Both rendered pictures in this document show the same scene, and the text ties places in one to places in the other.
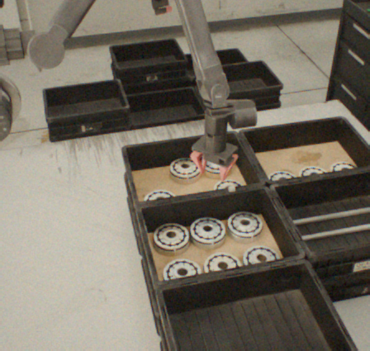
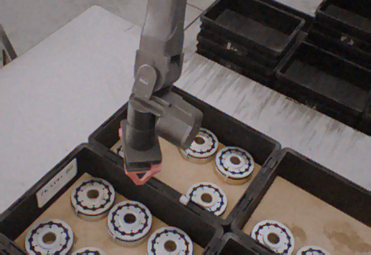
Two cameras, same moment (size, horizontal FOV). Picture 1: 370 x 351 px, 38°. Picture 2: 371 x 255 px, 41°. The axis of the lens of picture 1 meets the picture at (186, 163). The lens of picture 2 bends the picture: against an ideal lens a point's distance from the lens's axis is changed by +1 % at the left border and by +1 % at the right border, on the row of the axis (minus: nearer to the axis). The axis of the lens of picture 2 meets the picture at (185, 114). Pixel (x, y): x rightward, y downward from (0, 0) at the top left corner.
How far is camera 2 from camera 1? 0.88 m
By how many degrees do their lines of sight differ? 30
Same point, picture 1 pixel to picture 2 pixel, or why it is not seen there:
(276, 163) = (302, 214)
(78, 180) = not seen: hidden behind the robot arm
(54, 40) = not seen: outside the picture
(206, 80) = (141, 51)
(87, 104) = (261, 27)
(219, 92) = (146, 77)
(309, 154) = (354, 238)
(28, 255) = (22, 115)
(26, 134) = not seen: hidden behind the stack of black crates
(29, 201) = (81, 73)
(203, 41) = not seen: outside the picture
